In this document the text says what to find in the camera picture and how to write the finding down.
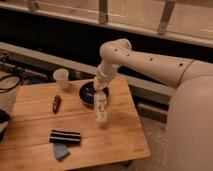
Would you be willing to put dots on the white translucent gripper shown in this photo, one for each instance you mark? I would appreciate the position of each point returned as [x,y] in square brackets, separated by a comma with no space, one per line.
[100,83]

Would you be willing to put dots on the white lotion bottle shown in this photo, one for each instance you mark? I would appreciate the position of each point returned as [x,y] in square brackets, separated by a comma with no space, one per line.
[100,107]

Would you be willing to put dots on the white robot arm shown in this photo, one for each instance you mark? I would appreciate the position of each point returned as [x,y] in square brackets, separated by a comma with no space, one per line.
[190,120]

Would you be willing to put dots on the dark blue bowl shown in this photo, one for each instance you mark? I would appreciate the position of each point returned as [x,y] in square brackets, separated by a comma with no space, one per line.
[87,93]

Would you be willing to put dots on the translucent plastic cup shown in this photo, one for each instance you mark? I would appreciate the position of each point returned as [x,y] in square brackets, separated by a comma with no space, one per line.
[62,78]

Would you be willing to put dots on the small red brown object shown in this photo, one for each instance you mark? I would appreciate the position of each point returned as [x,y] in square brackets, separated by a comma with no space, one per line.
[56,104]

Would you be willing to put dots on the wooden board table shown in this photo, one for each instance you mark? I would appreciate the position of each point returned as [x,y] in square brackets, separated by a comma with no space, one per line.
[26,145]

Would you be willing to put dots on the black white striped block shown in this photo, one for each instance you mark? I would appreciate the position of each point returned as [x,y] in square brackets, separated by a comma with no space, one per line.
[65,137]

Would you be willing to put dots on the dark object at left edge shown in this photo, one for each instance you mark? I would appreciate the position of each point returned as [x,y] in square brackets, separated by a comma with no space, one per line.
[4,121]

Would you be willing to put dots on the metal window bracket middle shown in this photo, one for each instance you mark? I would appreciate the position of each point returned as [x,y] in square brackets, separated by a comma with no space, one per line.
[103,11]

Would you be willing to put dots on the metal window bracket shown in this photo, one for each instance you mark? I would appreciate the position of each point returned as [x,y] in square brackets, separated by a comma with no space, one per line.
[165,17]
[32,5]
[103,11]

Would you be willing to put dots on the metal window bracket left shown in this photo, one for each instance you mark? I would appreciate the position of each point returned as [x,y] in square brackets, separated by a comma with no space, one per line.
[32,5]

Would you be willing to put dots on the metal window bracket right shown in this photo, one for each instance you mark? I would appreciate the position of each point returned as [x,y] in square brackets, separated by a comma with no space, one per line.
[165,17]

